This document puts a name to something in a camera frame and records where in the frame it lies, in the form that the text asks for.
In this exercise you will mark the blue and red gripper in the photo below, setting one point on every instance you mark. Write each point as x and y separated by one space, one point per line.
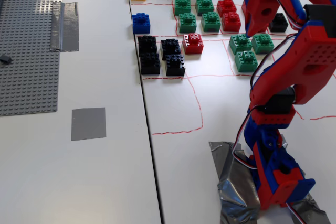
258 11

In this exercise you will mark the green toy brick block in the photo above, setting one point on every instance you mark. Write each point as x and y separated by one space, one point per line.
182 6
240 44
204 6
187 23
263 44
210 23
245 62

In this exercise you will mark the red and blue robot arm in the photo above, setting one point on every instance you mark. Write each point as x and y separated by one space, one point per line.
315 58

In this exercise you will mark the red toy brick block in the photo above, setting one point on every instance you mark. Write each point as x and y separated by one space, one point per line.
193 45
243 7
226 6
231 23

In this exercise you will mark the black toy brick block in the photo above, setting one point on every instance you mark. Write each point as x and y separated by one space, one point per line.
149 64
174 66
147 44
281 24
170 47

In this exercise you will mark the blue toy brick block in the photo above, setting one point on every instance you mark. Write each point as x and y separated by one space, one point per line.
141 26

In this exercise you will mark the grey tape square marker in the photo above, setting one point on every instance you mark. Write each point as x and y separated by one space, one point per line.
88 124

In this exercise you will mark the grey studded baseplate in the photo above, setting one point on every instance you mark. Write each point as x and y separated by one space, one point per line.
31 51

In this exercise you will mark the small black lego piece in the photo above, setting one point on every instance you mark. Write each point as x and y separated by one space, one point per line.
5 59

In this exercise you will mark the grey duct tape strip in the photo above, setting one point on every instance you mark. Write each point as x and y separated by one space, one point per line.
68 27

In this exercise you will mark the crumpled grey duct tape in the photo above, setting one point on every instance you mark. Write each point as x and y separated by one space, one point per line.
231 182

